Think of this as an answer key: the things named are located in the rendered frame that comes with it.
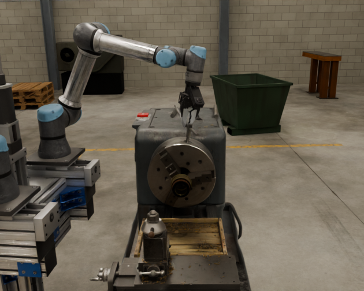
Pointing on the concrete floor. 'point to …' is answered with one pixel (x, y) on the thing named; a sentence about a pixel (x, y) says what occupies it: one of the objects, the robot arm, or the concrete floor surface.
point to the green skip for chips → (250, 102)
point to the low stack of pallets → (32, 94)
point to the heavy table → (323, 73)
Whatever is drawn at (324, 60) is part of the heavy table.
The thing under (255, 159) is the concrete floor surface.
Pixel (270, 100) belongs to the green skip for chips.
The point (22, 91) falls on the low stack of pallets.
